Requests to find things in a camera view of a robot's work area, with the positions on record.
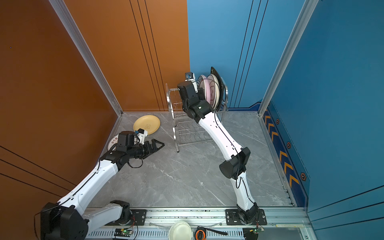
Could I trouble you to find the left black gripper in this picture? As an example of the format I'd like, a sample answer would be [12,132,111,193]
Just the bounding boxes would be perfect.
[128,139,165,160]

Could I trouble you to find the white plate green red rim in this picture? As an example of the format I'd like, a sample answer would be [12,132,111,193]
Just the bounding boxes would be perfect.
[198,75,207,90]

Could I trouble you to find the pink round plate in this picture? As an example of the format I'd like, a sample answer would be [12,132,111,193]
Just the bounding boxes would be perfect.
[199,75,216,107]

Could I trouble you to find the chrome two-tier dish rack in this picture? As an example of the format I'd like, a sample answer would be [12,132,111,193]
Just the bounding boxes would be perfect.
[166,86,213,152]

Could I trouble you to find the white plate green cloud outline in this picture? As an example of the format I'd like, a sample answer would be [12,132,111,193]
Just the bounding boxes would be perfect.
[208,74,216,109]

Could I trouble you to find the black square floral plate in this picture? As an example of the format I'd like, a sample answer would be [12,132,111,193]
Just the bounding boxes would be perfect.
[211,67,228,112]

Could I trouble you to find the white plate red characters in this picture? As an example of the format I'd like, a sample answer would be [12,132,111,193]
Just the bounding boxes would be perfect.
[191,73,199,93]

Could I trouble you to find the cream round plate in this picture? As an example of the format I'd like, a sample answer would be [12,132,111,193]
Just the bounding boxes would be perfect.
[213,75,221,111]

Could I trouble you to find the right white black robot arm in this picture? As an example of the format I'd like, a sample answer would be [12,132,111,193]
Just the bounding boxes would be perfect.
[178,81,260,225]

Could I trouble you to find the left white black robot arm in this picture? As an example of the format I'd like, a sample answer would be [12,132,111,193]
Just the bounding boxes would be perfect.
[35,129,165,240]

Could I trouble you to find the yellow round plate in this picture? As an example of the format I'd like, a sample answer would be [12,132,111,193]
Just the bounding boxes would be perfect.
[133,115,161,135]

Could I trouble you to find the white plate orange sunburst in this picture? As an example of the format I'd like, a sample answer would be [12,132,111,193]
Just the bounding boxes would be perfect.
[107,135,119,151]

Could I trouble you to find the green circuit board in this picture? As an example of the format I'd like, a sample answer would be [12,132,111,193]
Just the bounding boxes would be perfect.
[114,228,134,239]

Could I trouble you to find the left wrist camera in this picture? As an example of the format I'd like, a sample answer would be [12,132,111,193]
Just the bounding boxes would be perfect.
[135,129,148,145]

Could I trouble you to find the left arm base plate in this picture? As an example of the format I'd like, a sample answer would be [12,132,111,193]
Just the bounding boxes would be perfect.
[106,209,147,227]

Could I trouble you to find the white bowl on rail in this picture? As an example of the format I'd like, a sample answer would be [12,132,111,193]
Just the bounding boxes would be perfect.
[169,221,193,240]

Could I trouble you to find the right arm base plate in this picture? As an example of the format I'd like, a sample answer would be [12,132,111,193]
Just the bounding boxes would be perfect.
[225,209,268,226]

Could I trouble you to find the aluminium mounting rail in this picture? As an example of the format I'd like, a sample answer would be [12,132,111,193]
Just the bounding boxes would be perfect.
[59,206,310,229]

